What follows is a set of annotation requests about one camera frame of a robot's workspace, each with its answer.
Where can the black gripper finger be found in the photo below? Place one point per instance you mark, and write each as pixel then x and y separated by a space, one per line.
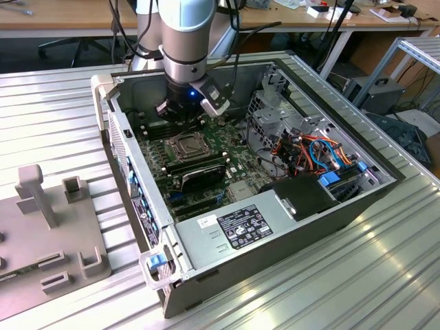
pixel 162 109

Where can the silver CPU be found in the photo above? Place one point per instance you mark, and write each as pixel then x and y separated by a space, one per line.
pixel 188 146

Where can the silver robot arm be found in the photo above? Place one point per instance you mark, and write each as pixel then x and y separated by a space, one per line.
pixel 185 34

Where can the CPU socket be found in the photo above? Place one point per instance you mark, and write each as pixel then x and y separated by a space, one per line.
pixel 170 154

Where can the RAM slot white clips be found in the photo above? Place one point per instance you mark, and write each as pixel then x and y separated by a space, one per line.
pixel 149 123
pixel 153 131

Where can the black expansion card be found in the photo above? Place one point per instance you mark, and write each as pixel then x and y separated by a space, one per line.
pixel 203 178

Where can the green motherboard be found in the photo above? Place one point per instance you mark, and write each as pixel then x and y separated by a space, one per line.
pixel 240 165

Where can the silver drive cage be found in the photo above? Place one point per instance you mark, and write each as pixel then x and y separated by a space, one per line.
pixel 271 117

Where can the black expansion slot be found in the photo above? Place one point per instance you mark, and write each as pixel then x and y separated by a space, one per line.
pixel 197 210
pixel 192 203

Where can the silver chipset heatsink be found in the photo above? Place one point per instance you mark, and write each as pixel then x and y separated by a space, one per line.
pixel 239 189

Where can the black office chair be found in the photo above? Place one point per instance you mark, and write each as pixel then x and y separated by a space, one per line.
pixel 79 43

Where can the black rating label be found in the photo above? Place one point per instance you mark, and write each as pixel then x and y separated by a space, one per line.
pixel 245 227

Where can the wooden office desk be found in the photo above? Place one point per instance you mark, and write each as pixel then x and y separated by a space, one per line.
pixel 361 21
pixel 51 17

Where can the grey power supply unit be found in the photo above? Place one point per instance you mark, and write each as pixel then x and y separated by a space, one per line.
pixel 203 247

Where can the blue case latch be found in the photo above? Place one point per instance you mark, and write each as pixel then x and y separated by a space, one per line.
pixel 154 261

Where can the black plastic air shroud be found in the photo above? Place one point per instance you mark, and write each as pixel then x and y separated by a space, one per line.
pixel 302 197

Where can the small white box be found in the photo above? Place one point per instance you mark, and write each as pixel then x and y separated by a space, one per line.
pixel 316 13

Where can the grey parts rack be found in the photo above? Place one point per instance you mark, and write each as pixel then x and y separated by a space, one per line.
pixel 51 240

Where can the black tripod pole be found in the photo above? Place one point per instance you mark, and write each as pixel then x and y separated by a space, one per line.
pixel 341 17

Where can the open grey PC case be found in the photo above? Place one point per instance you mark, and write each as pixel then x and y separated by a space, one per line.
pixel 275 268

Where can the small blue plastic clip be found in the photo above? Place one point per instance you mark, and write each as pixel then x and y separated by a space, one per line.
pixel 361 166

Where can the dark teal plastic housing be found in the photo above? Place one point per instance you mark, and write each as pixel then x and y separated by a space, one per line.
pixel 402 137

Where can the open cardboard box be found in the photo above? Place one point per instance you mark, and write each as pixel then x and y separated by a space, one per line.
pixel 386 14

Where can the brown cardboard box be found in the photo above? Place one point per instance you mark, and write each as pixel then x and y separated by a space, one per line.
pixel 434 151

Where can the aluminium profile frame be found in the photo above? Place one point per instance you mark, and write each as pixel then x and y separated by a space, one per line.
pixel 419 49

